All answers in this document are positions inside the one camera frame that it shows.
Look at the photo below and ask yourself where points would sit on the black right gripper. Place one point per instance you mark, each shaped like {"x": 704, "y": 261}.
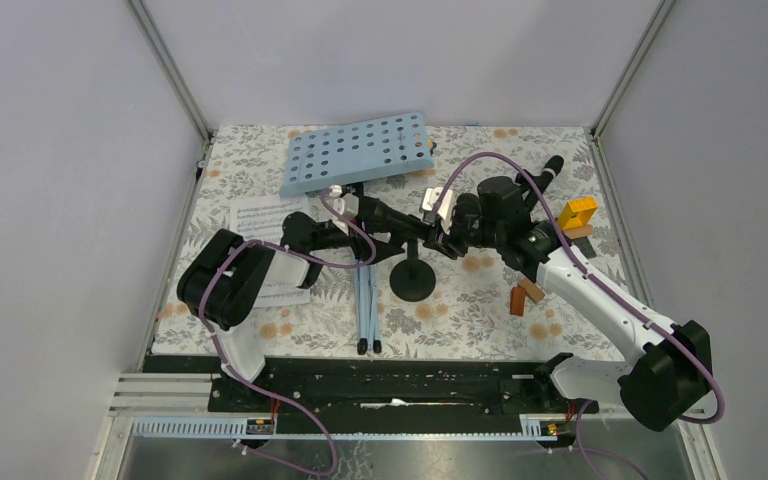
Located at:
{"x": 455, "y": 249}

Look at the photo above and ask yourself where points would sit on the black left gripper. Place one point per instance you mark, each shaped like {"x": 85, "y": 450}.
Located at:
{"x": 373, "y": 220}

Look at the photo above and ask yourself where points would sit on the black microphone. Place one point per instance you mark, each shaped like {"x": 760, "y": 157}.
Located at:
{"x": 550, "y": 170}
{"x": 377, "y": 217}

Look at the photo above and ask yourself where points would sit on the black microphone stand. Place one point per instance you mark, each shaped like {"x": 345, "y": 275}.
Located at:
{"x": 521, "y": 200}
{"x": 411, "y": 279}

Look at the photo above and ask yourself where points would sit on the light blue music stand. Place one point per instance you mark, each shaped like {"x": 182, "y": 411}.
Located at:
{"x": 351, "y": 155}

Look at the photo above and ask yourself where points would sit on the sheet music page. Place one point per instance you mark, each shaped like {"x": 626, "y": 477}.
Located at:
{"x": 262, "y": 218}

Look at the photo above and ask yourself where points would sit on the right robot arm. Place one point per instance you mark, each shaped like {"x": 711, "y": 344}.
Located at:
{"x": 666, "y": 370}

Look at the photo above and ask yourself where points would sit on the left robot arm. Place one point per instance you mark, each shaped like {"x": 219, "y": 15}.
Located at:
{"x": 220, "y": 287}

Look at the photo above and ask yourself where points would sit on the floral patterned tablecloth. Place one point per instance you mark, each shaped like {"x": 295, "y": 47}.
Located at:
{"x": 467, "y": 316}

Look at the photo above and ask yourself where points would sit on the light brown toy brick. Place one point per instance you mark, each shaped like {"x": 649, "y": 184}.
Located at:
{"x": 532, "y": 291}

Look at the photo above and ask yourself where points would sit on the yellow toy block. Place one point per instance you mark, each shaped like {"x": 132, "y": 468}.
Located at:
{"x": 577, "y": 213}

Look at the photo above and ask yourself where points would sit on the gray toy baseplate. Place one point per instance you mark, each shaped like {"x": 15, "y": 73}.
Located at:
{"x": 585, "y": 247}

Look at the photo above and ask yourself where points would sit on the tan brick under yellow block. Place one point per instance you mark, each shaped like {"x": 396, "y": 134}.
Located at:
{"x": 579, "y": 232}

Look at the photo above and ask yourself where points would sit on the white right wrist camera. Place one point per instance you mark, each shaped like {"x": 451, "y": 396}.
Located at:
{"x": 437, "y": 208}

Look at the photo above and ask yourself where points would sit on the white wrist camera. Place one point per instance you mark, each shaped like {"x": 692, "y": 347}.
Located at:
{"x": 437, "y": 208}
{"x": 344, "y": 206}

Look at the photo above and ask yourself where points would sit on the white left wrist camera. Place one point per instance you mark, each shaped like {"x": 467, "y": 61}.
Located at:
{"x": 344, "y": 206}

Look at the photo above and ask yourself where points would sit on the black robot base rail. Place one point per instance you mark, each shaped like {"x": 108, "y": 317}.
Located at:
{"x": 382, "y": 396}

